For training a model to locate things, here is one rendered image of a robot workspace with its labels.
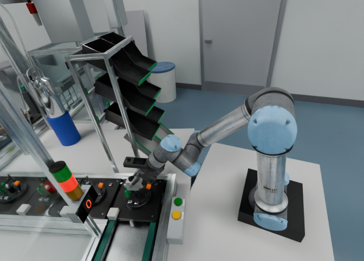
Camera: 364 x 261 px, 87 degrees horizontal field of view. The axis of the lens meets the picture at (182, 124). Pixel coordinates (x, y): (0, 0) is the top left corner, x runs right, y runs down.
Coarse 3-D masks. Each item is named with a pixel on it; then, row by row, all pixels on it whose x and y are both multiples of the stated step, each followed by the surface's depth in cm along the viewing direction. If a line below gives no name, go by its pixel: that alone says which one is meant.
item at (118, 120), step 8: (112, 104) 105; (112, 112) 100; (120, 112) 112; (128, 112) 115; (136, 112) 113; (112, 120) 104; (120, 120) 102; (136, 120) 112; (144, 120) 114; (152, 120) 113; (136, 128) 108; (144, 128) 109; (152, 128) 112; (144, 136) 105; (152, 136) 107
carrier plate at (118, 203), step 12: (144, 180) 111; (156, 180) 110; (120, 192) 105; (156, 192) 103; (120, 204) 99; (156, 204) 98; (120, 216) 94; (132, 216) 94; (144, 216) 93; (156, 216) 93
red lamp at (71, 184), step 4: (72, 176) 66; (68, 180) 65; (72, 180) 66; (76, 180) 69; (60, 184) 64; (64, 184) 64; (68, 184) 65; (72, 184) 66; (76, 184) 68; (64, 188) 66; (68, 188) 66; (72, 188) 67
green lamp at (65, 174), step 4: (64, 168) 63; (68, 168) 65; (56, 172) 61; (60, 172) 62; (64, 172) 63; (68, 172) 64; (56, 176) 62; (60, 176) 62; (64, 176) 63; (68, 176) 64; (56, 180) 63; (60, 180) 63; (64, 180) 64
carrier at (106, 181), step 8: (80, 184) 113; (104, 184) 111; (96, 192) 104; (104, 192) 104; (112, 192) 106; (96, 200) 100; (104, 200) 102; (112, 200) 102; (96, 208) 99; (104, 208) 98; (96, 216) 95; (104, 216) 95
